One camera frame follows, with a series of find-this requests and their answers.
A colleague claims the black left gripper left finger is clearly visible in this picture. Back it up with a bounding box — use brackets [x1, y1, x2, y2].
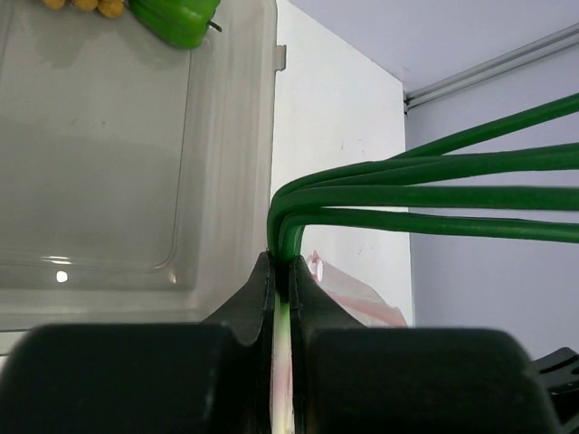
[1, 253, 276, 433]

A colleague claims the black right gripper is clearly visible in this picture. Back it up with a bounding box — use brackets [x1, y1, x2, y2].
[533, 347, 578, 433]

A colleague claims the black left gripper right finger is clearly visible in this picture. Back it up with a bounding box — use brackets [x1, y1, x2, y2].
[288, 259, 562, 433]

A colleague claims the clear zip top bag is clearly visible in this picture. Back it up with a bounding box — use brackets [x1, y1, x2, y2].
[306, 251, 408, 327]

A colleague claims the green toy scallion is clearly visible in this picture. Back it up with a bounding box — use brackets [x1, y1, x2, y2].
[267, 95, 578, 433]

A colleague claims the green toy bell pepper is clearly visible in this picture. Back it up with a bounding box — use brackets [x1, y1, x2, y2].
[128, 0, 222, 50]

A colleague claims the yellow toy grape bunch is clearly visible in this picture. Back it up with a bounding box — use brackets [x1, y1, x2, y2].
[42, 0, 125, 19]

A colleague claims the clear plastic tray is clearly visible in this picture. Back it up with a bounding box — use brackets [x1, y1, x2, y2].
[1, 1, 285, 355]

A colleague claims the right aluminium frame post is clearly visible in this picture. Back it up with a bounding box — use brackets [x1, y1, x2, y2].
[404, 24, 578, 110]

